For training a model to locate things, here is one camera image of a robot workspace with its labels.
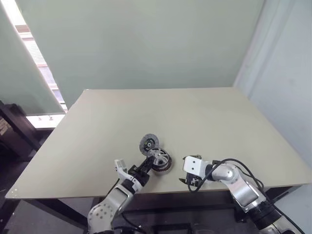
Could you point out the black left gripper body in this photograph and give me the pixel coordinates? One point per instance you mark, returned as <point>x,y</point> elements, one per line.
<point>138,174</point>

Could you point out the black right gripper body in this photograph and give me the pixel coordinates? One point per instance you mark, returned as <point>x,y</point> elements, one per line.
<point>193,180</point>

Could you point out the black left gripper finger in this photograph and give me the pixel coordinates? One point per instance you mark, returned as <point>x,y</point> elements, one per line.
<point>147,163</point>
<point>151,168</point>

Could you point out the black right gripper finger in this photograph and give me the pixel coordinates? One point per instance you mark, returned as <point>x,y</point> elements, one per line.
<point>196,156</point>
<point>184,181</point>

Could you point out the grey motor stator housing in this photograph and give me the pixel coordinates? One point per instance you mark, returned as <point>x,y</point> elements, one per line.
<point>162,171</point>

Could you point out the grey round metal disc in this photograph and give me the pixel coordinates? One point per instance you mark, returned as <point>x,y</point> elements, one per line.
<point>143,146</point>

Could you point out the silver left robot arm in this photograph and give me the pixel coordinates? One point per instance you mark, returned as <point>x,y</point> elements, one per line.
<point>119,197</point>

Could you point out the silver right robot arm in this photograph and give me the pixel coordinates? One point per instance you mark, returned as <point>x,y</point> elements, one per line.
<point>241,192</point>

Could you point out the bright window with blinds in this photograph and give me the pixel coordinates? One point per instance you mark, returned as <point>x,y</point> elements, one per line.
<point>41,63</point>

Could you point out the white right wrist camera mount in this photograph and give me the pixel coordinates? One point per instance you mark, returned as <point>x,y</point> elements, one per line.
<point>195,165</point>

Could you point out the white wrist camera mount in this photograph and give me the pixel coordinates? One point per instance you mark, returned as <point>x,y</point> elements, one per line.
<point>195,165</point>
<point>119,168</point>

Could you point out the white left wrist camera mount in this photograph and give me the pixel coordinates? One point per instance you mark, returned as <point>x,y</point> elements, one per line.
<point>119,168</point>

